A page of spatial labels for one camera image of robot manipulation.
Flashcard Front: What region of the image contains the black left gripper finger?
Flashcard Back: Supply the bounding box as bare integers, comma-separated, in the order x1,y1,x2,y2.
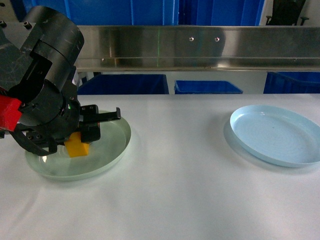
97,107,122,122
10,129,57,156

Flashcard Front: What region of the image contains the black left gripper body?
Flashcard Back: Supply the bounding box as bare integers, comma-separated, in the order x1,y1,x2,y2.
14,82,101,148

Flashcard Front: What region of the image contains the yellow two-stud toy block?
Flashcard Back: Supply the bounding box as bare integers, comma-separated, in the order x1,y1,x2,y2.
64,132,90,158

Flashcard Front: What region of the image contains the pale green round plate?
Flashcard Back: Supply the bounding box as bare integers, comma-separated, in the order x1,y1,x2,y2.
25,117,132,181

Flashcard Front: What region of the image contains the large blue crate upper left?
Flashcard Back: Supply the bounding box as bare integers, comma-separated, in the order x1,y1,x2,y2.
49,0,180,27

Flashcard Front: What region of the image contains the large blue crate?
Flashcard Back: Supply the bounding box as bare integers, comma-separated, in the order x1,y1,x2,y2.
178,0,264,26
49,0,180,27

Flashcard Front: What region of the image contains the large blue crate upper right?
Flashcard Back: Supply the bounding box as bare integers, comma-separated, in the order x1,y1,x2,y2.
178,0,264,26

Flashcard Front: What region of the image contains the pale blue round plate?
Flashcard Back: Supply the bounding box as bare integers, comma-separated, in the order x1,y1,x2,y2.
229,105,320,168

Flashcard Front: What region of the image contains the black office chair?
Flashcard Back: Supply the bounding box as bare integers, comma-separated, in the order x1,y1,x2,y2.
265,0,310,26

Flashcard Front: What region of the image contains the red wrist camera mount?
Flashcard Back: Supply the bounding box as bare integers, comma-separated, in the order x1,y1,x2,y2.
0,87,22,132

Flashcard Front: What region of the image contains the blue bin below rail left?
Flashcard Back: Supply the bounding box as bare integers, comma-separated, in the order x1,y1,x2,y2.
77,74,169,95

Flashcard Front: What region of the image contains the blue bin below rail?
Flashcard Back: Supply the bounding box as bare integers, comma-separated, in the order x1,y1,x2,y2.
174,80,243,95
263,72,320,94
77,74,169,95

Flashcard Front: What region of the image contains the stainless steel shelf rail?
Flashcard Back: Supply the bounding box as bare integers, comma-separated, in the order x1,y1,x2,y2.
75,25,320,72

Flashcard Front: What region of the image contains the blue bin below rail centre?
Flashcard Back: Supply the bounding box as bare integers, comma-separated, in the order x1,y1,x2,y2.
174,80,243,95

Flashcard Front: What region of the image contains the blue bin below rail right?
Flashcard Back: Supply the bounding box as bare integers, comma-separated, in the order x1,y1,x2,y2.
263,72,320,94

